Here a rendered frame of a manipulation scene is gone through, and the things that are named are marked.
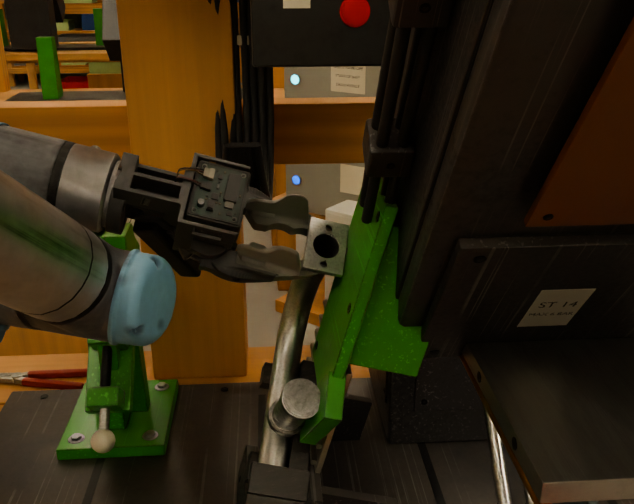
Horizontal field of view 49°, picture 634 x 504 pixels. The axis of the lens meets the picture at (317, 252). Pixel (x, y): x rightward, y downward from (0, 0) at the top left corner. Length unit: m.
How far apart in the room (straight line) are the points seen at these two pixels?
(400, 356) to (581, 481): 0.21
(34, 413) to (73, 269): 0.55
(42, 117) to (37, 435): 0.43
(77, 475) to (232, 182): 0.44
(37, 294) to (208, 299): 0.55
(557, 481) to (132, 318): 0.32
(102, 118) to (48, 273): 0.59
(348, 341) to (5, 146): 0.34
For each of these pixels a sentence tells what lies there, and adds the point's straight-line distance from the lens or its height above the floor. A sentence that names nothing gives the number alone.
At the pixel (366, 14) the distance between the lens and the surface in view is 0.82.
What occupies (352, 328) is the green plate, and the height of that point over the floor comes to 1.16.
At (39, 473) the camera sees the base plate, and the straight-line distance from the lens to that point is 0.93.
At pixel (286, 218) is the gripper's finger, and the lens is 0.70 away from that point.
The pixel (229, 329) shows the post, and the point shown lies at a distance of 1.05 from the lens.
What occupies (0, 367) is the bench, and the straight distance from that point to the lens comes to 1.21.
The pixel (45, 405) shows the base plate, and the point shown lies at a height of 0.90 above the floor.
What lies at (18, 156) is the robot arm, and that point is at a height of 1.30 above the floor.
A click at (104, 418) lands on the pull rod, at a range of 0.88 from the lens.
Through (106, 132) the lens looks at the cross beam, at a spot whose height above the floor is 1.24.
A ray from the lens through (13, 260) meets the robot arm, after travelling 0.46.
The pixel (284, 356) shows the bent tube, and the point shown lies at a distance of 0.78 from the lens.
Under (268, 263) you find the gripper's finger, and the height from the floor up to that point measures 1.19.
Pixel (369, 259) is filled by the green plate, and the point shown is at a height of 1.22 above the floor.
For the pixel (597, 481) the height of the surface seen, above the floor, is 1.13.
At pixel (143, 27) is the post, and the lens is 0.94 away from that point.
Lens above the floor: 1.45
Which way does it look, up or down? 22 degrees down
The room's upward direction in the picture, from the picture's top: straight up
